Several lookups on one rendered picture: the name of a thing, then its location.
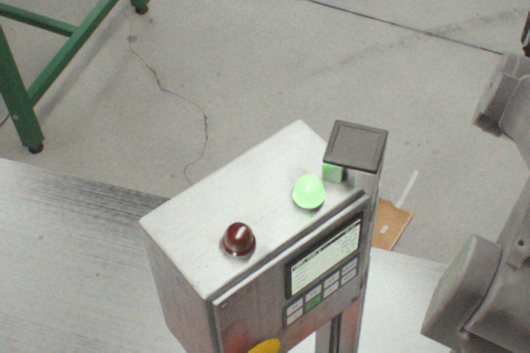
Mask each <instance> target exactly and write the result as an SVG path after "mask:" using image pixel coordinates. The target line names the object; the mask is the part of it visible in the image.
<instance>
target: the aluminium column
mask: <svg viewBox="0 0 530 353"><path fill-rule="evenodd" d="M387 134H388V131H387V130H386V129H382V128H376V127H372V126H367V125H362V124H356V123H352V122H348V121H340V120H335V122H334V126H333V128H332V131H331V134H330V138H329V141H328V144H327V148H326V150H325V153H324V156H323V170H322V178H323V179H327V180H330V181H333V182H337V183H341V182H342V174H343V173H345V174H349V175H353V176H355V184H354V186H355V187H359V188H362V189H364V192H365V193H366V194H369V195H370V196H371V203H373V202H374V200H375V203H374V207H373V210H372V213H371V218H369V219H368V225H367V232H366V239H365V245H364V258H363V265H362V271H361V276H363V275H364V279H363V281H362V285H361V286H360V291H359V299H358V300H357V301H356V302H355V303H353V304H351V305H350V306H349V307H347V308H346V309H344V310H343V311H341V312H340V313H339V325H338V352H337V353H358V347H359V340H360V330H361V324H362V317H363V311H364V301H365V293H366V288H367V287H368V277H369V269H370V264H371V253H370V257H369V262H368V255H369V251H371V246H372V243H373V239H374V235H375V223H376V217H377V211H378V205H379V193H380V188H381V182H379V189H378V193H377V196H376V198H375V194H376V192H377V187H378V180H379V178H380V176H381V173H382V170H383V164H384V158H385V151H386V141H387ZM366 264H368V267H366ZM365 267H366V269H365ZM364 271H365V272H364ZM333 350H334V317H333V318H331V320H330V321H329V322H327V323H326V324H325V325H324V326H323V327H321V328H320V329H317V330H316V331H315V351H314V353H333Z"/></svg>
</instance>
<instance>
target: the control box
mask: <svg viewBox="0 0 530 353"><path fill-rule="evenodd" d="M326 148H327V143H326V142H325V141H324V140H323V139H322V138H319V137H318V136H317V135H316V133H315V132H314V131H313V130H312V129H311V128H310V127H309V126H307V125H306V124H305V123H304V122H303V121H302V120H295V121H294V122H292V123H291V124H289V125H287V126H286V127H284V128H283V129H281V130H280V131H278V132H276V133H275V134H274V135H273V136H271V137H269V138H267V139H265V140H264V141H263V142H261V143H259V144H258V145H256V146H255V147H253V148H252V149H250V150H247V151H245V152H244V153H243V154H241V155H240V156H238V157H237V158H236V159H234V160H233V161H232V162H230V163H228V164H227V165H224V166H223V167H221V168H220V169H218V170H216V171H215V172H213V173H212V174H210V175H209V176H206V177H205V178H203V179H202V180H200V182H198V183H196V184H194V185H193V186H191V187H190V188H188V189H187V190H185V191H183V192H182V193H181V194H179V195H176V196H174V197H173V198H172V199H170V200H169V201H167V202H165V203H163V205H162V206H160V207H159V208H157V209H156V210H153V211H152V212H150V213H149V214H147V215H145V216H144V217H142V218H141V219H140V220H139V226H140V231H141V235H142V238H143V241H144V246H145V249H146V253H147V258H148V261H149V264H150V267H151V272H152V276H153V279H154V282H155V285H156V288H157V291H158V294H159V300H160V303H161V306H162V311H163V314H164V318H165V321H166V327H167V328H168V329H169V330H170V331H171V332H172V334H173V335H174V337H175V338H176V339H177V341H178V343H179V344H181V346H182V347H183V348H184V349H185V350H186V351H187V353H287V352H289V351H290V350H292V349H293V348H294V347H296V346H297V345H299V344H300V343H301V341H303V340H304V339H306V338H307V337H308V336H310V335H311V334H313V333H314V332H315V331H316V330H317V329H320V328H321V327H323V326H324V325H325V324H326V323H327V322H329V321H330V320H331V318H333V317H334V316H336V315H337V314H339V313H340V312H341V311H343V310H344V309H346V308H347V307H349V306H350V305H351V304H353V303H355V302H356V301H357V300H358V299H359V291H360V279H361V271H362V265H363V258H364V245H365V239H366V232H367V225H368V219H369V213H370V206H371V196H370V195H369V194H366V193H365V192H364V189H362V188H359V187H355V186H354V184H355V176H353V175H349V174H345V173H343V174H342V182H341V183H337V182H333V181H330V180H327V179H323V178H322V170H323V156H324V153H325V150H326ZM304 175H313V176H315V177H318V178H319V179H320V181H322V183H323V189H324V191H325V202H324V204H323V206H322V207H320V208H319V209H318V210H315V211H311V212H307V211H303V210H300V209H299V208H296V207H295V205H294V203H293V189H294V188H295V183H296V182H297V181H298V179H300V178H301V177H302V176H304ZM361 211H363V212H364V218H363V225H362V233H361V240H360V247H359V248H358V249H357V250H356V251H355V252H354V253H352V254H351V255H350V256H349V257H347V258H346V259H343V260H342V261H341V262H339V263H338V264H337V265H336V266H334V267H333V268H331V269H329V270H328V271H327V272H325V273H324V275H322V276H321V277H319V278H318V279H316V280H315V281H313V282H312V283H310V285H308V286H307V287H306V288H304V289H302V290H301V291H300V292H298V293H297V294H295V295H294V296H292V298H291V299H289V300H286V291H285V264H286V263H288V262H289V261H291V260H292V259H294V258H295V257H297V256H298V255H300V254H302V253H303V252H304V251H305V250H306V249H308V248H309V247H310V246H311V245H313V244H314V243H316V242H317V241H319V240H321V239H322V238H323V237H325V236H327V235H328V234H330V233H331V232H333V231H334V230H335V229H336V228H337V227H338V226H339V225H341V224H342V223H345V222H346V221H348V220H349V219H350V218H351V217H353V216H355V215H356V214H358V213H359V212H361ZM237 221H240V222H244V223H245V224H247V225H250V226H251V229H252V231H253V234H254V235H255V237H256V249H255V252H254V253H253V255H252V256H250V257H248V258H245V259H241V260H236V259H232V258H230V257H229V256H228V255H226V254H225V253H224V250H223V248H222V238H223V237H224V231H225V229H227V227H228V226H229V225H230V224H232V223H234V222H237ZM359 253H360V264H359V272H358V276H356V277H355V278H353V279H352V280H351V281H350V282H349V283H347V284H346V285H344V286H342V287H341V288H339V289H338V290H337V291H336V292H334V293H333V294H332V295H330V296H328V298H327V299H325V300H324V301H323V302H321V303H320V304H318V305H317V306H316V307H314V308H313V309H311V310H310V311H309V312H307V313H306V314H305V315H304V316H302V317H301V318H299V319H298V321H295V322H294V323H293V324H292V325H290V326H289V327H288V328H286V329H285V330H284V329H283V308H284V307H286V306H287V305H289V304H290V303H291V302H292V301H294V300H295V299H298V298H299V296H300V295H302V294H303V293H305V292H306V291H307V290H308V289H310V288H311V287H313V286H314V285H316V284H317V283H319V282H320V281H322V280H323V279H324V278H326V277H328V276H329V275H330V273H332V272H333V271H335V270H336V269H337V268H338V267H340V266H341V265H343V264H345V263H346V262H347V261H349V260H350V259H351V258H353V257H354V256H356V255H357V254H359Z"/></svg>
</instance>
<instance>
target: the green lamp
mask: <svg viewBox="0 0 530 353"><path fill-rule="evenodd" d="M324 202H325V191H324V189H323V183H322V181H320V179H319V178H318V177H316V176H313V175H304V176H302V177H301V178H300V179H298V181H297V182H296V183H295V188H294V189H293V203H294V205H295V207H296V208H299V209H300V210H303V211H307V212H311V211H315V210H318V209H319V208H320V207H322V206H323V204H324Z"/></svg>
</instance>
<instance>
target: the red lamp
mask: <svg viewBox="0 0 530 353"><path fill-rule="evenodd" d="M222 248H223V250H224V253H225V254H226V255H228V256H229V257H230V258H232V259H236V260H241V259H245V258H248V257H250V256H252V255H253V253H254V252H255V249H256V237H255V235H254V234H253V231H252V229H251V226H250V225H247V224H245V223H244V222H240V221H237V222H234V223H232V224H230V225H229V226H228V227H227V229H225V231H224V237H223V238H222Z"/></svg>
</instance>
